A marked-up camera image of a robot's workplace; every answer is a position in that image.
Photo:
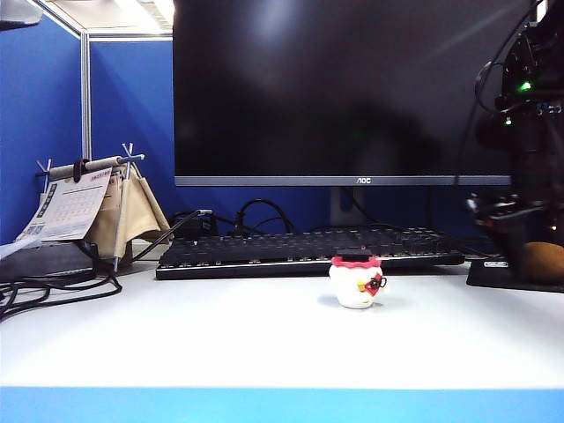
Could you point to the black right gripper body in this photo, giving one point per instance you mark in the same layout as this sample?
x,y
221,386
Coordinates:
x,y
520,207

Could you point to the black mechanical keyboard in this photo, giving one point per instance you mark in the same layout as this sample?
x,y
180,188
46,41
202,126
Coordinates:
x,y
264,255

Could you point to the grey monitor stand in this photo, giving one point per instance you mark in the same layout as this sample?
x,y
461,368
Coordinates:
x,y
341,205

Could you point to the black power adapter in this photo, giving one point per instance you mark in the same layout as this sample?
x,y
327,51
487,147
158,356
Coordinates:
x,y
189,227

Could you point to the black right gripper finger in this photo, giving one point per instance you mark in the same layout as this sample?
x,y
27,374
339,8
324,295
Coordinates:
x,y
513,251

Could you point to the black AOC computer monitor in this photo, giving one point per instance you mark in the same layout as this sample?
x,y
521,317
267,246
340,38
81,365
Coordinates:
x,y
308,88

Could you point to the black mouse pad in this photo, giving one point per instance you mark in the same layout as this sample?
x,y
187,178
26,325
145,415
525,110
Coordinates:
x,y
489,277

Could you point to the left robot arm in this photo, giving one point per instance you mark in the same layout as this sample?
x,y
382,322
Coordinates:
x,y
17,13

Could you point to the brown kiwi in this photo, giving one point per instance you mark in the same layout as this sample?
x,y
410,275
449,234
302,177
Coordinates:
x,y
544,262

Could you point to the beige canvas tent calendar stand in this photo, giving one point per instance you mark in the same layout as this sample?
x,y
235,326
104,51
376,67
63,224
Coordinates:
x,y
136,211

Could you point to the white doll with flat head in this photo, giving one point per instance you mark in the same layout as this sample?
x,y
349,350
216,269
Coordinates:
x,y
352,288

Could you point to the flat black notebook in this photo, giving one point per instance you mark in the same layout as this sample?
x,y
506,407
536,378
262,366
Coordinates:
x,y
39,262

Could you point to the white calendar sheet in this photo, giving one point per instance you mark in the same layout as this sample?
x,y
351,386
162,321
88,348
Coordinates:
x,y
70,207

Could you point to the grey partition post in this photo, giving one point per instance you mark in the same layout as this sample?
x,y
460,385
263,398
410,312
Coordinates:
x,y
86,97

